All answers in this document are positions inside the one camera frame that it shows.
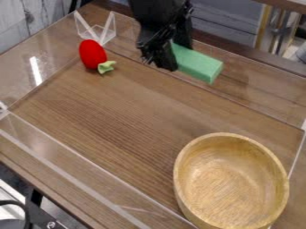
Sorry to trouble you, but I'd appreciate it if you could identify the clear acrylic corner bracket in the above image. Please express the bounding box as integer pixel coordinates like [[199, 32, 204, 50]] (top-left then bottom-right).
[[73, 11, 116, 46]]

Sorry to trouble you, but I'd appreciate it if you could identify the gold metal chair frame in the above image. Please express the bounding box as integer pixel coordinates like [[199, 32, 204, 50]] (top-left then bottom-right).
[[255, 4, 301, 56]]

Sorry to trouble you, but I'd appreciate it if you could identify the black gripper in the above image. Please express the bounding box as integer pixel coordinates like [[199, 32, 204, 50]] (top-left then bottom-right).
[[128, 0, 194, 72]]

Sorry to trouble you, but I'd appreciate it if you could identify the green rectangular block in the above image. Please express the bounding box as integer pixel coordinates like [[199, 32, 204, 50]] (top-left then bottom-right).
[[171, 43, 223, 84]]

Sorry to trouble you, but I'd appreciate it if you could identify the clear acrylic front wall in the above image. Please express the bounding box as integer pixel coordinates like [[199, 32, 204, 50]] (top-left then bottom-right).
[[0, 102, 196, 229]]

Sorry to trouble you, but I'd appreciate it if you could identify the black cable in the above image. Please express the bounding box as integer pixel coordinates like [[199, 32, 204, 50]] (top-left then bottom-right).
[[0, 199, 33, 229]]

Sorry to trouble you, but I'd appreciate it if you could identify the wooden brown bowl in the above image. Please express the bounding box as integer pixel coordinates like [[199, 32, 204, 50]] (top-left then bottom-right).
[[174, 132, 288, 229]]

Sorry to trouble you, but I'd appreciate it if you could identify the red plush strawberry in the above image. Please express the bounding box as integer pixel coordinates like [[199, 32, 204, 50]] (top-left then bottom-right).
[[79, 39, 116, 74]]

